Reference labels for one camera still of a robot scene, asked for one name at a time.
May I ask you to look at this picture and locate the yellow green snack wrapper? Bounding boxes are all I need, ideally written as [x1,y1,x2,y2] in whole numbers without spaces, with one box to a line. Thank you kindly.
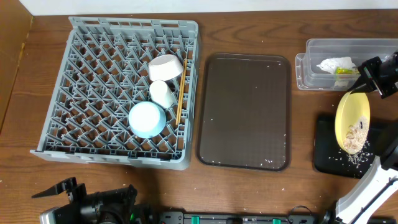
[335,67,359,75]

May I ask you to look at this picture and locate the yellow plate with scraps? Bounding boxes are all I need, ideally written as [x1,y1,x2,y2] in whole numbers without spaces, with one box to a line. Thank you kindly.
[335,90,371,155]

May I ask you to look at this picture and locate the white paper napkin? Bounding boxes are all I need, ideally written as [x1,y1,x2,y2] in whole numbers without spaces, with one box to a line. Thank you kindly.
[317,57,357,87]

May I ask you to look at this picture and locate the white paper cup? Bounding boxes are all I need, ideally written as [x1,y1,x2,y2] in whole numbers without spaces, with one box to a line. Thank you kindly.
[149,80,174,109]

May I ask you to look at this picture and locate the pale pink bowl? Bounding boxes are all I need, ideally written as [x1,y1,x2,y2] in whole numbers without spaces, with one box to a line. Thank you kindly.
[149,54,183,82]

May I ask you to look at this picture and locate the wooden chopstick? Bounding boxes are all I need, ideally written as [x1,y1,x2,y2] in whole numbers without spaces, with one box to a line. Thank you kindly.
[178,58,188,125]
[176,73,184,126]

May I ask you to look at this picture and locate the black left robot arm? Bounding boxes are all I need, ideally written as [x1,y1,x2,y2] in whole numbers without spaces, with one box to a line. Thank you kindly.
[32,177,159,224]

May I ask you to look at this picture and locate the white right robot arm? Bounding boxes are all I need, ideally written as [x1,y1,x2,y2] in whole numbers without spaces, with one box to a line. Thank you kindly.
[322,53,397,223]

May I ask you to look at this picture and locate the clear plastic waste bin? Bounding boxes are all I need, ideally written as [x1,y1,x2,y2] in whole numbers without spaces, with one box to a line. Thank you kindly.
[295,39,397,91]

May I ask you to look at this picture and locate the black waste bin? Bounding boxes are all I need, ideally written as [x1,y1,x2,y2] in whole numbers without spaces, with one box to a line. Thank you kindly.
[313,114,386,179]

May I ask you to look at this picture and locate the grey dishwasher rack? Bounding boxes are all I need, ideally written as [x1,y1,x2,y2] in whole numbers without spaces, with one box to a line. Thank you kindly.
[33,17,200,170]

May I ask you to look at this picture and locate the spilled rice food scraps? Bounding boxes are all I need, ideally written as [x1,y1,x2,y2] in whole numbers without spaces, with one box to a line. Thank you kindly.
[329,115,370,168]

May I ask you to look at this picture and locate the dark brown serving tray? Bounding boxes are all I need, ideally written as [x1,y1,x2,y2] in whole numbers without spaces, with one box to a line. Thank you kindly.
[196,53,292,172]

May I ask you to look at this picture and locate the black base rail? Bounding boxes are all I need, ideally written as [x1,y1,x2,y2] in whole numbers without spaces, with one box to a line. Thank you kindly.
[157,211,319,224]

